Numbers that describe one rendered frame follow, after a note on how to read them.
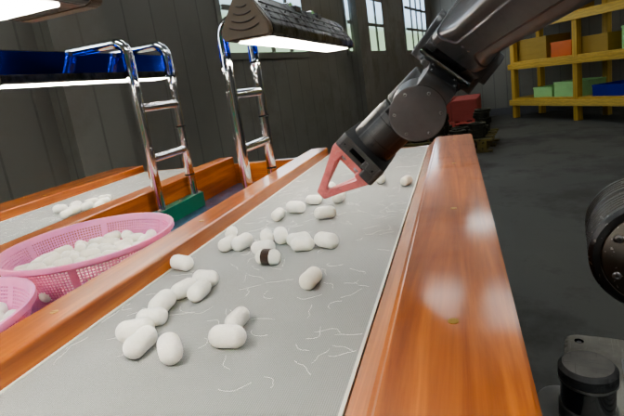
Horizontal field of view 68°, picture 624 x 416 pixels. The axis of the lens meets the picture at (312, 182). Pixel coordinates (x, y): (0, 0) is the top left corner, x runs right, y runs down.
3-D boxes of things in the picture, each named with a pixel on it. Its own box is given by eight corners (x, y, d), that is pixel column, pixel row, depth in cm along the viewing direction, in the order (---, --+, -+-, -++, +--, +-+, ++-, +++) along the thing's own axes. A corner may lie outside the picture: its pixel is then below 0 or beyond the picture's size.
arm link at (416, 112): (503, 53, 52) (441, 9, 52) (521, 63, 42) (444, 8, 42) (435, 135, 57) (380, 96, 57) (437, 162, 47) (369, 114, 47)
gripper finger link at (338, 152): (297, 181, 60) (345, 131, 56) (314, 168, 66) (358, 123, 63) (333, 218, 60) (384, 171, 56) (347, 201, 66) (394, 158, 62)
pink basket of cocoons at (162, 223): (213, 258, 84) (202, 208, 82) (111, 339, 59) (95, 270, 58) (96, 261, 93) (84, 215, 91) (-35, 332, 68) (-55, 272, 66)
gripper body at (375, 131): (333, 143, 54) (377, 97, 51) (353, 129, 63) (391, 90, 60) (372, 182, 54) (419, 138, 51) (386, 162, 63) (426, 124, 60)
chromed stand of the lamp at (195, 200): (205, 204, 128) (174, 38, 119) (163, 228, 109) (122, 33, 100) (149, 208, 134) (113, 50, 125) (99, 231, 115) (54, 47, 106)
